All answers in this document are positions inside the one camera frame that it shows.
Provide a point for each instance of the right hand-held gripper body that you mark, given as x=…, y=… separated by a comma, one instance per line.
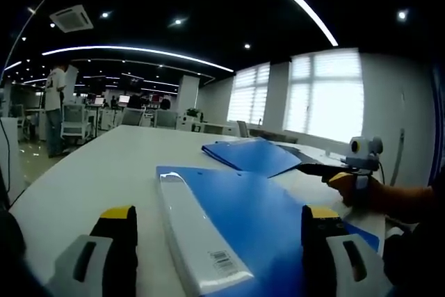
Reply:
x=365, y=158

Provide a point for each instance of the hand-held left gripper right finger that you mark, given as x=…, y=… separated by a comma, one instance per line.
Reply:
x=320, y=241

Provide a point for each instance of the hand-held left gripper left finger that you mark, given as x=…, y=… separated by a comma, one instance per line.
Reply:
x=118, y=241

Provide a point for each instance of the blue folder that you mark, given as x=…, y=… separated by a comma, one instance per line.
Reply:
x=250, y=213
x=250, y=156

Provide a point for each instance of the person's right hand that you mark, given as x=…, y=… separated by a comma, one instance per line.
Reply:
x=365, y=201

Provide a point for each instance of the brown low cabinet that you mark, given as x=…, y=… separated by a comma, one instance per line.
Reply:
x=271, y=135

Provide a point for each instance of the white table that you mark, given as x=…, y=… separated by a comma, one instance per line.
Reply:
x=104, y=172

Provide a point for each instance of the large window with blinds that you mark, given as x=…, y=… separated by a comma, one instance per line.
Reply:
x=327, y=95

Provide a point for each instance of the white rounded object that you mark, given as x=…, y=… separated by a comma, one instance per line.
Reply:
x=394, y=233

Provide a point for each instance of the white office chair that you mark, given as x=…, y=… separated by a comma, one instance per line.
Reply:
x=74, y=119
x=243, y=128
x=166, y=119
x=133, y=118

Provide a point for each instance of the person's dark clothing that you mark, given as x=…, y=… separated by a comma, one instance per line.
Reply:
x=420, y=251

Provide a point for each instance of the narrow window with blinds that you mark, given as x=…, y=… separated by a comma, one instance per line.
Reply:
x=248, y=93

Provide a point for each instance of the long curved ceiling light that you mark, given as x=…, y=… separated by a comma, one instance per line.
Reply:
x=330, y=34
x=139, y=49

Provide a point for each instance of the potted plant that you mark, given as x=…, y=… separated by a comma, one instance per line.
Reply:
x=193, y=112

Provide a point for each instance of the hanging office screen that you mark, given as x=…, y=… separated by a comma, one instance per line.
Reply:
x=135, y=81

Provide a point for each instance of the ceiling air conditioner unit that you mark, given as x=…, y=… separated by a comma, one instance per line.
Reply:
x=71, y=18

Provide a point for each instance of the blue framed wall poster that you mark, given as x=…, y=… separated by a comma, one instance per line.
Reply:
x=438, y=119

